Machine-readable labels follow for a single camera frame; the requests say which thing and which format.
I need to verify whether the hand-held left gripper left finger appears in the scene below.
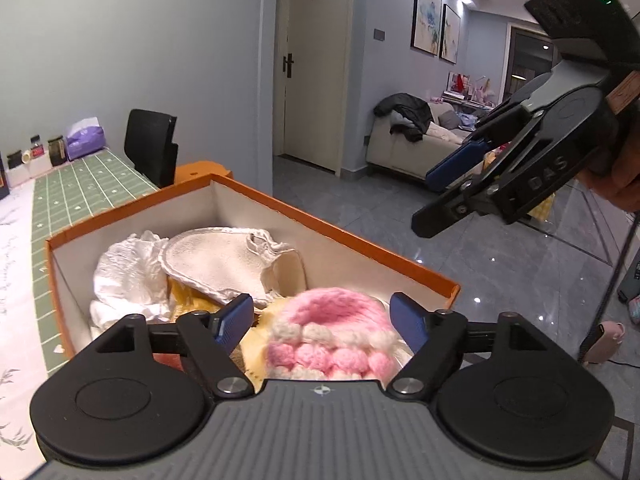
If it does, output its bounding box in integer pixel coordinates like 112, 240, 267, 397
92, 294, 254, 400

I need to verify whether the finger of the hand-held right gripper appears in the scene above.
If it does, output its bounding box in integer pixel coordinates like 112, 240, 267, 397
425, 72, 557, 193
411, 115, 549, 239

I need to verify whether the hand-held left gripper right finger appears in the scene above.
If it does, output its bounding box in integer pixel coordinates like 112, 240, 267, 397
389, 292, 547, 402

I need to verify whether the yellow cloth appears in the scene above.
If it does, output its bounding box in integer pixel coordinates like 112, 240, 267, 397
170, 280, 282, 392

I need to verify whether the beige terry mitt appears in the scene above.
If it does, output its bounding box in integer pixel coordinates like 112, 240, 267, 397
159, 225, 306, 311

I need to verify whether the pink knitted hat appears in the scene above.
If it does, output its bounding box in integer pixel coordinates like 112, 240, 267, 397
265, 287, 402, 384

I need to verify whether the orange cardboard box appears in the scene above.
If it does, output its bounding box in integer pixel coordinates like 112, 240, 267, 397
46, 160, 461, 377

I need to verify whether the white cloth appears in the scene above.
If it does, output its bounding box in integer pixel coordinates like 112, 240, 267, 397
89, 230, 173, 342

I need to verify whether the person's right hand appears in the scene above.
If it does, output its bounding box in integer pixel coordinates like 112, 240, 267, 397
580, 125, 640, 212

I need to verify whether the beige sofa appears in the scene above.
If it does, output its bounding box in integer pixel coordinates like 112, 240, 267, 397
367, 102, 501, 184

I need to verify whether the black jacket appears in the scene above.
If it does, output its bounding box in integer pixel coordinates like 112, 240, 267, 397
374, 92, 435, 142

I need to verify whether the glass sliding door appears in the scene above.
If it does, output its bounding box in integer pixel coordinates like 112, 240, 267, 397
505, 22, 557, 107

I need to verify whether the small framed painting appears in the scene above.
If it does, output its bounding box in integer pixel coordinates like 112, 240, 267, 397
439, 4, 462, 65

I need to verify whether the large framed painting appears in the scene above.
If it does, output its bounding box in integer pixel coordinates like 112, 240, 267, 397
411, 0, 444, 56

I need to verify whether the cream door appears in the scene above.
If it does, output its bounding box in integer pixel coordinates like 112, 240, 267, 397
272, 0, 357, 172

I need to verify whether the black chair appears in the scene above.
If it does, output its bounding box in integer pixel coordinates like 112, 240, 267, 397
124, 109, 179, 189

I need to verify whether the green checked tablecloth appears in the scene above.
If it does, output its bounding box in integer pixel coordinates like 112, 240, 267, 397
30, 147, 161, 377

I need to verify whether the white table runner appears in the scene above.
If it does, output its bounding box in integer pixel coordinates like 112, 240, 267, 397
0, 180, 68, 467

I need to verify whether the purple tissue pack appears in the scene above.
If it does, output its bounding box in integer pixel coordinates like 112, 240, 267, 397
66, 119, 107, 161

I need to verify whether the green glass jar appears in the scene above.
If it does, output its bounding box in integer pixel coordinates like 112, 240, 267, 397
47, 135, 67, 166

